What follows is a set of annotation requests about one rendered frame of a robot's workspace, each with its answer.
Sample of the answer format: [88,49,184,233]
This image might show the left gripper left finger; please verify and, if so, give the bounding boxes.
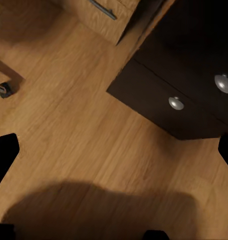
[0,133,20,183]

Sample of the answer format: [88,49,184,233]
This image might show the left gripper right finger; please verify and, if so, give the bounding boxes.
[218,132,228,164]

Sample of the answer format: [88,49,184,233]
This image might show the swivel chair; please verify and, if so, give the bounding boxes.
[0,82,13,98]

